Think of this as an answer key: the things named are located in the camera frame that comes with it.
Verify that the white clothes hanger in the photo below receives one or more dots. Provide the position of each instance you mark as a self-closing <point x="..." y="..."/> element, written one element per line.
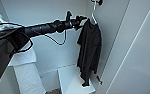
<point x="94" y="11"/>

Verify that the black garment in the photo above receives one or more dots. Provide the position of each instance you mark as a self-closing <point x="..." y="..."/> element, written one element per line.
<point x="89" y="50"/>

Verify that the white wardrobe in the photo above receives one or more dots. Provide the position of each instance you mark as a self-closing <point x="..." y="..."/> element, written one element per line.
<point x="57" y="10"/>

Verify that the white inner wardrobe shelf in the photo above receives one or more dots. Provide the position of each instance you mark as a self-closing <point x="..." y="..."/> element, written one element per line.
<point x="69" y="81"/>

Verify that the small black door hook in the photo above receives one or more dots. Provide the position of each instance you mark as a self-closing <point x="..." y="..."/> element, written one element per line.
<point x="99" y="80"/>

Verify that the woven storage basket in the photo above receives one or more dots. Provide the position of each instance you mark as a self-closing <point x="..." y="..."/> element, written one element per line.
<point x="54" y="91"/>

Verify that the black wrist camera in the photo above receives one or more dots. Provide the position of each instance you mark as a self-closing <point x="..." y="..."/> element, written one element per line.
<point x="69" y="15"/>

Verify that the black rail bracket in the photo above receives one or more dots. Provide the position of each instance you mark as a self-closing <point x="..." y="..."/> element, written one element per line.
<point x="99" y="2"/>

